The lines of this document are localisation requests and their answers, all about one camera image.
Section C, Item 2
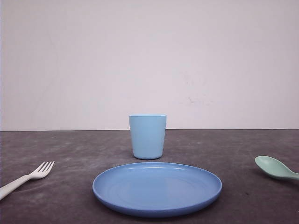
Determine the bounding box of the light blue plastic cup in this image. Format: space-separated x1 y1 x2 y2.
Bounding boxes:
129 114 167 160

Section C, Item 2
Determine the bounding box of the white plastic fork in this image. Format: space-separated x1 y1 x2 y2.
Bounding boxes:
0 161 55 200

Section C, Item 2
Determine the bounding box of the blue plastic plate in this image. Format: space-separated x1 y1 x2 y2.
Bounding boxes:
92 162 222 218

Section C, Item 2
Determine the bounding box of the mint green plastic spoon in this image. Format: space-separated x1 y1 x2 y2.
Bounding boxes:
255 155 299 180

